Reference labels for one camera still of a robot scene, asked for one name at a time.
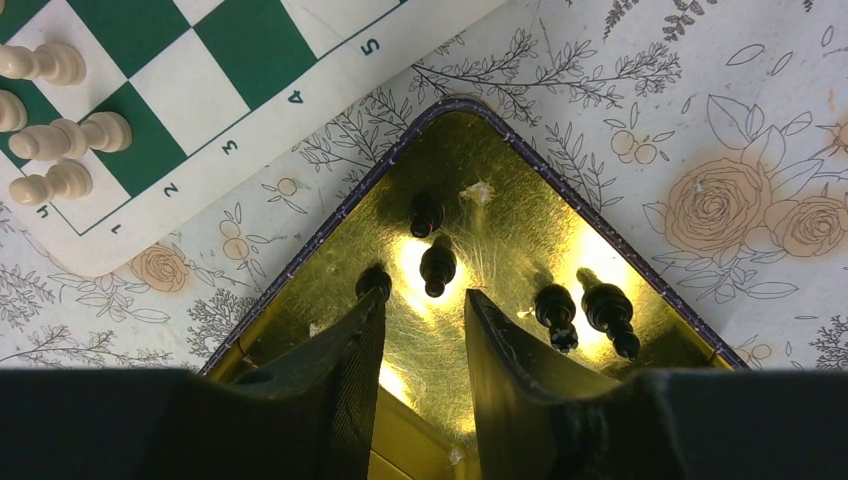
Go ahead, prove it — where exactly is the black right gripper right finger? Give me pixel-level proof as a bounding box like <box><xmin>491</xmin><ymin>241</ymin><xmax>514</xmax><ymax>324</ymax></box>
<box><xmin>464</xmin><ymin>289</ymin><xmax>847</xmax><ymax>479</ymax></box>

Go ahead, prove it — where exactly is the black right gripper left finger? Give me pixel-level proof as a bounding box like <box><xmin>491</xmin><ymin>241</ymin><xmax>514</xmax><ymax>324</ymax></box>
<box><xmin>1</xmin><ymin>289</ymin><xmax>386</xmax><ymax>479</ymax></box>

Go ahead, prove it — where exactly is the green white chess board mat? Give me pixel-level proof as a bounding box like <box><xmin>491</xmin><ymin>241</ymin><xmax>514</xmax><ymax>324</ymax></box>
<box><xmin>1</xmin><ymin>0</ymin><xmax>496</xmax><ymax>276</ymax></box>

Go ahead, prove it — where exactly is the black rook in tray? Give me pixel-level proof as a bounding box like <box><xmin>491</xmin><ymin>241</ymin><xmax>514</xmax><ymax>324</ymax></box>
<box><xmin>534</xmin><ymin>284</ymin><xmax>579</xmax><ymax>354</ymax></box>

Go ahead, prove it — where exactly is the black queen in tray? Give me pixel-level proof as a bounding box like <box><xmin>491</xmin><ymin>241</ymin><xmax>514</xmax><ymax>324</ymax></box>
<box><xmin>576</xmin><ymin>267</ymin><xmax>641</xmax><ymax>361</ymax></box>

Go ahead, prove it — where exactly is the black pawn tray left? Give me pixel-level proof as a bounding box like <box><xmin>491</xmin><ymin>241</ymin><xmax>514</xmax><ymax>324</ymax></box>
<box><xmin>355</xmin><ymin>264</ymin><xmax>392</xmax><ymax>301</ymax></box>

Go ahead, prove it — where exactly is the black pawn tray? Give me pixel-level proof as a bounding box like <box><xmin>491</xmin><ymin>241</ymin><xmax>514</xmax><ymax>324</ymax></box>
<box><xmin>419</xmin><ymin>237</ymin><xmax>457</xmax><ymax>298</ymax></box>
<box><xmin>355</xmin><ymin>264</ymin><xmax>392</xmax><ymax>301</ymax></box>

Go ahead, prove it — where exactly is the black pawn tray centre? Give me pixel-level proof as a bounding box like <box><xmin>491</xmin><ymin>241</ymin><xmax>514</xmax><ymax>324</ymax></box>
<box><xmin>419</xmin><ymin>237</ymin><xmax>457</xmax><ymax>298</ymax></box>

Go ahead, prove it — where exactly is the yellow metal tray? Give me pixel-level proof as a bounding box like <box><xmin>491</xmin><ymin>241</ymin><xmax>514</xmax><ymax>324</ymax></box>
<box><xmin>204</xmin><ymin>98</ymin><xmax>741</xmax><ymax>479</ymax></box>

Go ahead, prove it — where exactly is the black pawn in tray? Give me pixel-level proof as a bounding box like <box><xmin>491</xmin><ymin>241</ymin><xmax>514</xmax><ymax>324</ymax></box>
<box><xmin>407</xmin><ymin>192</ymin><xmax>444</xmax><ymax>239</ymax></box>

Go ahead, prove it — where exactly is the white pawn h-file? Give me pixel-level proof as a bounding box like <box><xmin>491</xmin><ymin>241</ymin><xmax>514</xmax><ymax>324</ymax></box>
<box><xmin>8</xmin><ymin>160</ymin><xmax>93</xmax><ymax>206</ymax></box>

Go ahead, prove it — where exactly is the floral patterned tablecloth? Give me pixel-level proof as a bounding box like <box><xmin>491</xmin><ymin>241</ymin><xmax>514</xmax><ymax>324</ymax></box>
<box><xmin>1</xmin><ymin>1</ymin><xmax>847</xmax><ymax>370</ymax></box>

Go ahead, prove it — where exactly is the white rook h-file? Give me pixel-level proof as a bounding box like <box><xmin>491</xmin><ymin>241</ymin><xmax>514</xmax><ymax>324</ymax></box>
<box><xmin>8</xmin><ymin>112</ymin><xmax>133</xmax><ymax>161</ymax></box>

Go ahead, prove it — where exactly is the white pawn g-file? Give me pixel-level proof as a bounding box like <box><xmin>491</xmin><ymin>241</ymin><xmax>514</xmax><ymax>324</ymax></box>
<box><xmin>0</xmin><ymin>90</ymin><xmax>28</xmax><ymax>132</ymax></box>

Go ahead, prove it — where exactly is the white pawn f-file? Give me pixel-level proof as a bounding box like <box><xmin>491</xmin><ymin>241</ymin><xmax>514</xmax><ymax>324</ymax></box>
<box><xmin>1</xmin><ymin>42</ymin><xmax>87</xmax><ymax>86</ymax></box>

